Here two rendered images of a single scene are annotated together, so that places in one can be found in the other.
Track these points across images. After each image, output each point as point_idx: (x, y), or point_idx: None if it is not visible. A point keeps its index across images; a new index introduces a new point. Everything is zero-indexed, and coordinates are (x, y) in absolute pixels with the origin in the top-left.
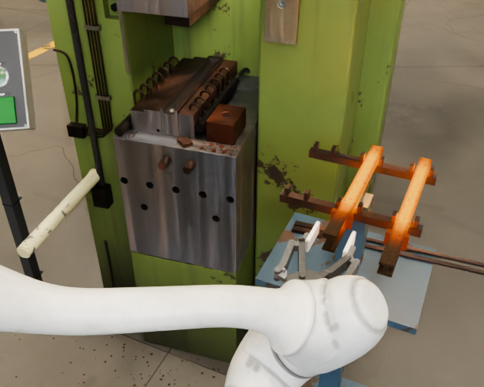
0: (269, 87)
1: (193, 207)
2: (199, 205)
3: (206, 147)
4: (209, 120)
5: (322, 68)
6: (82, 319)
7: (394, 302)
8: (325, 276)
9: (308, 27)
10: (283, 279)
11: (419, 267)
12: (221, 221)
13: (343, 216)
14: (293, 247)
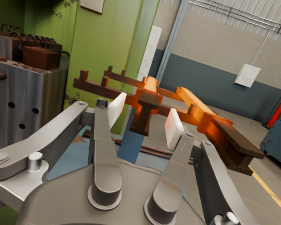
0: (79, 43)
1: (2, 115)
2: (7, 114)
3: (19, 65)
4: (26, 47)
5: (115, 36)
6: None
7: None
8: (184, 181)
9: (110, 4)
10: (20, 205)
11: None
12: (26, 128)
13: (154, 93)
14: (82, 112)
